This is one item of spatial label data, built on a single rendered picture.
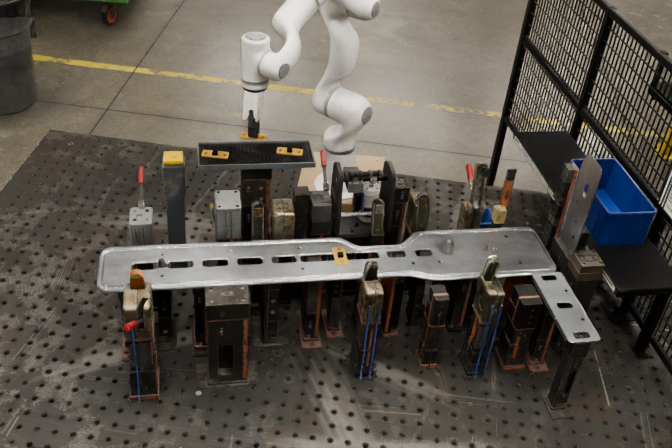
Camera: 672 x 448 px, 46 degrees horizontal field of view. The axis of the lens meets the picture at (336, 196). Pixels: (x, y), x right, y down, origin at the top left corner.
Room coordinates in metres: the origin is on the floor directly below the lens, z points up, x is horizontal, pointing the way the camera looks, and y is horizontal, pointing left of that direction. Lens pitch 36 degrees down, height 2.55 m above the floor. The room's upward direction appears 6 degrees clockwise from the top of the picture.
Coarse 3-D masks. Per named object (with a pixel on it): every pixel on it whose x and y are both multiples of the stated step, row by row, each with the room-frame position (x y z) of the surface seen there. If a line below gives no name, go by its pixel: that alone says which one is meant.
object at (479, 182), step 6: (480, 162) 2.11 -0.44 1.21; (486, 162) 2.12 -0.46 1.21; (480, 168) 2.09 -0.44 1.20; (486, 168) 2.07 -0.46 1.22; (474, 174) 2.10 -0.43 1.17; (480, 174) 2.10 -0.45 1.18; (486, 174) 2.07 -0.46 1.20; (474, 180) 2.09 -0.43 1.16; (480, 180) 2.10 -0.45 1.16; (474, 186) 2.08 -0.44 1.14; (480, 186) 2.09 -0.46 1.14; (474, 192) 2.08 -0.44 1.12; (480, 192) 2.09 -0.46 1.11; (474, 198) 2.08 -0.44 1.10; (480, 198) 2.09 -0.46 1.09; (480, 204) 2.08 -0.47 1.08; (480, 210) 2.07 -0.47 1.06
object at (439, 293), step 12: (432, 288) 1.75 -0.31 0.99; (444, 288) 1.76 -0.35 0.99; (432, 300) 1.72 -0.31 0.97; (444, 300) 1.71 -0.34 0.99; (432, 312) 1.71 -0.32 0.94; (444, 312) 1.71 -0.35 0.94; (432, 324) 1.70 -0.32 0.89; (444, 324) 1.71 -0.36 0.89; (432, 336) 1.71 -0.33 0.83; (420, 348) 1.74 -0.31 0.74; (432, 348) 1.70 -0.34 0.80; (420, 360) 1.72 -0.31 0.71; (432, 360) 1.71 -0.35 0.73
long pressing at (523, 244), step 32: (128, 256) 1.75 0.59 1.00; (160, 256) 1.76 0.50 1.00; (192, 256) 1.78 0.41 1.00; (224, 256) 1.79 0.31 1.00; (256, 256) 1.81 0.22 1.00; (288, 256) 1.82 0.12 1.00; (384, 256) 1.86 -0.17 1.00; (416, 256) 1.88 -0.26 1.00; (448, 256) 1.89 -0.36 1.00; (480, 256) 1.91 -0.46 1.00; (512, 256) 1.92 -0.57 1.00; (544, 256) 1.94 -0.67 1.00; (160, 288) 1.63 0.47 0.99; (192, 288) 1.65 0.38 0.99
